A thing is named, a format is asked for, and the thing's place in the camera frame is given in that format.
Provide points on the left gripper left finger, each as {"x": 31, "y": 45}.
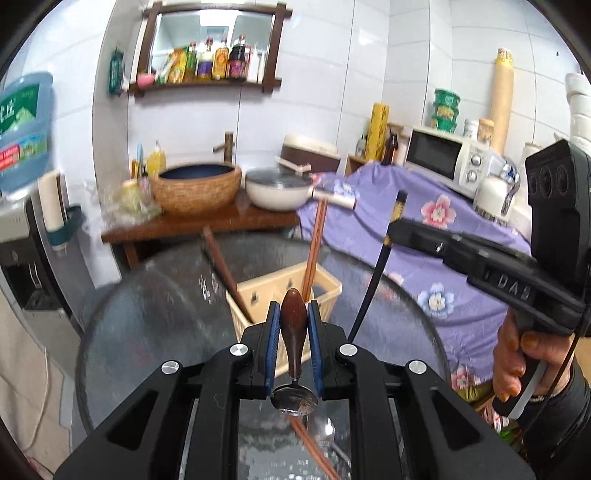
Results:
{"x": 182, "y": 421}

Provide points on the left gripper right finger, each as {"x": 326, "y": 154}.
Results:
{"x": 406, "y": 422}

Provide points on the black chopstick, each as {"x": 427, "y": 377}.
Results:
{"x": 398, "y": 211}

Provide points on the beige plastic utensil holder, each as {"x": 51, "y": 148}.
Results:
{"x": 257, "y": 293}

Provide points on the brown wooden chopstick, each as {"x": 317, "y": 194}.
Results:
{"x": 316, "y": 243}

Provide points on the right hand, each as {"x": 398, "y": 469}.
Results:
{"x": 510, "y": 355}

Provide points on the purple floral cloth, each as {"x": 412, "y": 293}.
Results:
{"x": 466, "y": 319}

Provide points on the white kettle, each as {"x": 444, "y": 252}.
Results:
{"x": 495, "y": 195}

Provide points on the round glass table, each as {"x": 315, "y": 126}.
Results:
{"x": 173, "y": 307}

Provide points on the beige cloth cover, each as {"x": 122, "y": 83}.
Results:
{"x": 38, "y": 404}

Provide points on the white microwave oven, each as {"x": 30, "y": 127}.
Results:
{"x": 460, "y": 163}

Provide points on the water dispenser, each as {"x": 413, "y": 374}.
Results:
{"x": 24, "y": 262}

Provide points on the green instant noodle cups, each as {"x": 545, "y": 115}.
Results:
{"x": 445, "y": 110}

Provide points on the brown glass bottle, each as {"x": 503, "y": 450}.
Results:
{"x": 391, "y": 148}

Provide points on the tall paper cup stack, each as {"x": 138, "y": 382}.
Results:
{"x": 502, "y": 98}

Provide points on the clear plastic bag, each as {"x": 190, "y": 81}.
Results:
{"x": 127, "y": 204}

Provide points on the woven pattern basin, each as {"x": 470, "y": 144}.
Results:
{"x": 195, "y": 189}

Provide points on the paper cup holder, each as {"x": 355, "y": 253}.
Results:
{"x": 61, "y": 220}

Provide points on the yellow roll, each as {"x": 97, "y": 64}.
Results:
{"x": 377, "y": 132}

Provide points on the white electric pot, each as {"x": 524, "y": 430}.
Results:
{"x": 289, "y": 186}

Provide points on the brown white rice cooker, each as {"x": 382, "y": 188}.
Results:
{"x": 320, "y": 156}

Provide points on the yellow soap bottle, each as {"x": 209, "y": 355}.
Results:
{"x": 155, "y": 162}

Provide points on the brass faucet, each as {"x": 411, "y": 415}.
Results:
{"x": 226, "y": 147}

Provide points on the blue water bottle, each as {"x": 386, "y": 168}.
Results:
{"x": 26, "y": 116}

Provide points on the pink small bowl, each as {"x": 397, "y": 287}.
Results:
{"x": 144, "y": 80}

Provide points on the purple label bottle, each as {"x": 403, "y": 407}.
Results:
{"x": 205, "y": 61}

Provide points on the yellow oil bottle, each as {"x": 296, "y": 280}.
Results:
{"x": 219, "y": 68}

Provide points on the green hanging packet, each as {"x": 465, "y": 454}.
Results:
{"x": 116, "y": 73}

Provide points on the dark soy sauce bottle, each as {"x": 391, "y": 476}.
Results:
{"x": 238, "y": 61}

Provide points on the wooden framed mirror shelf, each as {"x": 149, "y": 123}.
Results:
{"x": 175, "y": 34}

